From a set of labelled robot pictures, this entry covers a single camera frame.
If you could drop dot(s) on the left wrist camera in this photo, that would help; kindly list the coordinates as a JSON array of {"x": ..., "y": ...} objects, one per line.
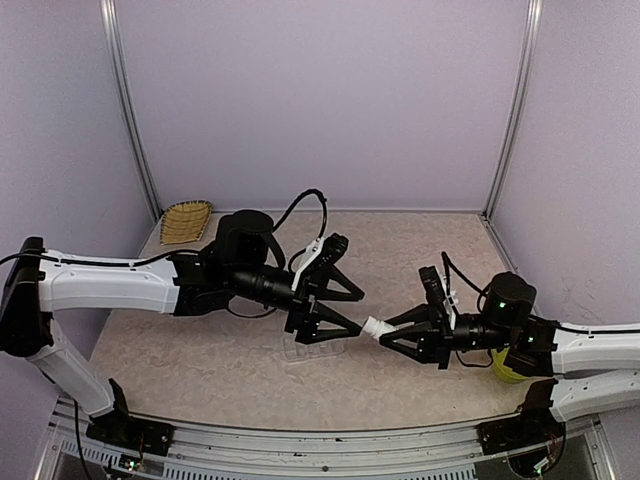
[{"x": 320, "y": 253}]

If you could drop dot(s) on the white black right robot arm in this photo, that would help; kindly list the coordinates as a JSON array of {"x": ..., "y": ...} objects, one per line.
[{"x": 578, "y": 370}]

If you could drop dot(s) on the clear plastic pill organizer box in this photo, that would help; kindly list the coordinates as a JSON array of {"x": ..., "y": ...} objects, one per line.
[{"x": 295, "y": 352}]

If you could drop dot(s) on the aluminium left corner post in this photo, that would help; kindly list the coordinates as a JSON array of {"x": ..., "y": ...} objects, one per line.
[{"x": 110, "y": 23}]

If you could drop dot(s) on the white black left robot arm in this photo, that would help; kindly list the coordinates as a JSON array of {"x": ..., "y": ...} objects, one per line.
[{"x": 244, "y": 260}]

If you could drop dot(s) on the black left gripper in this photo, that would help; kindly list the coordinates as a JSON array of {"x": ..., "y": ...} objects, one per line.
[{"x": 300, "y": 320}]

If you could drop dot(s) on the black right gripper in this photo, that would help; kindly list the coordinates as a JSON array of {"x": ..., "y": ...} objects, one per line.
[{"x": 435, "y": 338}]

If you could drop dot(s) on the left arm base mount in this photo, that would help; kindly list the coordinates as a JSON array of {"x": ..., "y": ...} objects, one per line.
[{"x": 119, "y": 428}]

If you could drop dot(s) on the aluminium front frame rail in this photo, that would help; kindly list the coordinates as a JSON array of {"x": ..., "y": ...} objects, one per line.
[{"x": 201, "y": 451}]

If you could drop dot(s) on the woven bamboo tray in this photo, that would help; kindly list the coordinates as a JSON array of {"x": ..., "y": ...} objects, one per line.
[{"x": 185, "y": 222}]

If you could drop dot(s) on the aluminium corner post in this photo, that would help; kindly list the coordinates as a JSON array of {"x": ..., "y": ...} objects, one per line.
[
  {"x": 110, "y": 23},
  {"x": 527, "y": 53}
]

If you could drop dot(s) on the aluminium right corner post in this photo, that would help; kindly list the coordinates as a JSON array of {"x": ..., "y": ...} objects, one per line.
[{"x": 527, "y": 53}]

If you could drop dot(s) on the white pill bottle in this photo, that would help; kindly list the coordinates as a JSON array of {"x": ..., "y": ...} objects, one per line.
[{"x": 382, "y": 330}]

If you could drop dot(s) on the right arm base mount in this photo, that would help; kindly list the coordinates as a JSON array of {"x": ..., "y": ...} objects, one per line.
[{"x": 533, "y": 424}]

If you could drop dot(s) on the green plastic bowl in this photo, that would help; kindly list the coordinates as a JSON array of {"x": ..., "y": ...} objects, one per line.
[{"x": 502, "y": 371}]

